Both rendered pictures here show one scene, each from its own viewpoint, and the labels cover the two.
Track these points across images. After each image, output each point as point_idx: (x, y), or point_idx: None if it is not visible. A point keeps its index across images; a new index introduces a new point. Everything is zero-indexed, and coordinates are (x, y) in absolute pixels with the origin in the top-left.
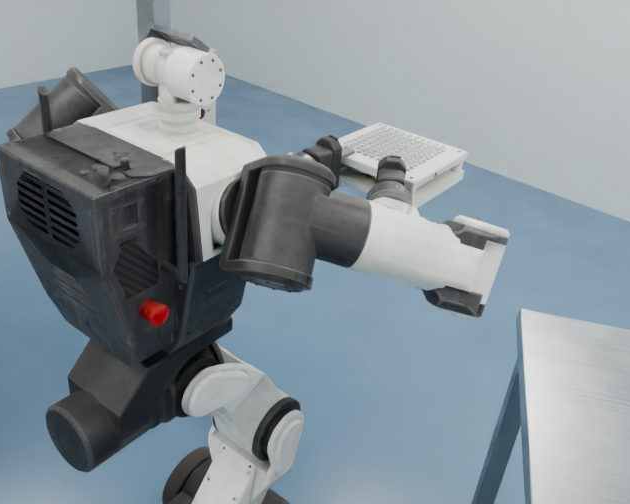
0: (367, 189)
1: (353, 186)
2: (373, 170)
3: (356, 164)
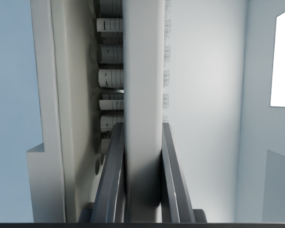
0: (53, 89)
1: (34, 8)
2: (150, 106)
3: (149, 11)
